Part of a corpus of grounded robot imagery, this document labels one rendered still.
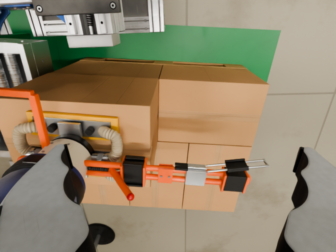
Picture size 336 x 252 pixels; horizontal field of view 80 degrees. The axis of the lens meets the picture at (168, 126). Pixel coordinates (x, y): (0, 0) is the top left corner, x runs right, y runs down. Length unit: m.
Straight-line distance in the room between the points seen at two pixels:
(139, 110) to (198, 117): 0.53
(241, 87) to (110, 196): 1.19
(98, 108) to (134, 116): 0.13
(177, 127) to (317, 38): 1.23
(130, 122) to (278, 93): 1.40
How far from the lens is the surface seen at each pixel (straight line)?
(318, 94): 2.07
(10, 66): 1.41
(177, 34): 1.63
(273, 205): 2.69
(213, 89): 1.15
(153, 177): 0.73
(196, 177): 0.72
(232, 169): 0.71
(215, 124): 1.24
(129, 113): 0.76
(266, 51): 1.77
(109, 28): 0.68
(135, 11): 1.44
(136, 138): 0.81
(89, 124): 0.80
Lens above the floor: 1.62
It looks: 62 degrees down
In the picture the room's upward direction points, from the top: 176 degrees counter-clockwise
